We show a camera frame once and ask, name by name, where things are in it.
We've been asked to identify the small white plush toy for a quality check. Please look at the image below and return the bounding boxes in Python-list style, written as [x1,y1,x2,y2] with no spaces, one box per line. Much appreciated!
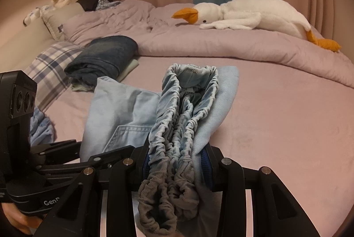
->
[23,0,72,25]

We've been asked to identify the person's left hand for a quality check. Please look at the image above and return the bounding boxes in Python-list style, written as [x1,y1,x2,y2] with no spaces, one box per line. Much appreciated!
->
[0,200,42,236]

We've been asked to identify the dark clothing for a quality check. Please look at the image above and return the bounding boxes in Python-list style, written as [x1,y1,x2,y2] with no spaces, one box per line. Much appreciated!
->
[75,0,104,12]

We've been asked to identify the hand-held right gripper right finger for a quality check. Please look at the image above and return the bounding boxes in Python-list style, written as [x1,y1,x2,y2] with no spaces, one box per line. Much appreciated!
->
[200,144,321,237]

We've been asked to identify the white goose plush toy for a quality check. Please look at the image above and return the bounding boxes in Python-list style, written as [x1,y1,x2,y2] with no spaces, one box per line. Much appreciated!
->
[171,0,342,53]

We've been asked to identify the light blue pants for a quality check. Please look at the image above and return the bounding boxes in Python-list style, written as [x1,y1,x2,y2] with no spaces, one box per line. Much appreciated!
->
[80,62,240,236]

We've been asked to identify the pink duvet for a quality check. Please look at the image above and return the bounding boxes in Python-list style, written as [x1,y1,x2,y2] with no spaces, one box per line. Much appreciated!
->
[63,0,354,88]

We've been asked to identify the blue checked shirt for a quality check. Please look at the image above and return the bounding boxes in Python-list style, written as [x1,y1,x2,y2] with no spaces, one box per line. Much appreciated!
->
[95,0,122,11]

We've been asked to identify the blue plaid pillow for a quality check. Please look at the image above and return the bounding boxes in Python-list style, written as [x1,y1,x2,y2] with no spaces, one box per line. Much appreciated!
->
[23,42,86,113]

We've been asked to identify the beige pillow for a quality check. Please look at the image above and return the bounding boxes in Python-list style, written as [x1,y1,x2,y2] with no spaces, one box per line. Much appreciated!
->
[41,2,85,41]

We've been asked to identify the light blue crumpled cloth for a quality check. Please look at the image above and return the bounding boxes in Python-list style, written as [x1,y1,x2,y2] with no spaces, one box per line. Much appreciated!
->
[29,108,56,147]

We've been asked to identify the folded dark blue jeans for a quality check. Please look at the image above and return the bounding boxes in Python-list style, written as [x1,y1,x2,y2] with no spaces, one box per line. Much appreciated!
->
[64,35,139,85]

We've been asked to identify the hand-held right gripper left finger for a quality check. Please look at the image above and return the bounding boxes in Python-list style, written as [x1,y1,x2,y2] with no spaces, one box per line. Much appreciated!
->
[33,140,151,237]

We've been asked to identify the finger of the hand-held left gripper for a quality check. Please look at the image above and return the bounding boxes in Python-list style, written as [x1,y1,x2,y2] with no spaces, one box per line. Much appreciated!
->
[40,145,136,171]
[30,140,81,164]

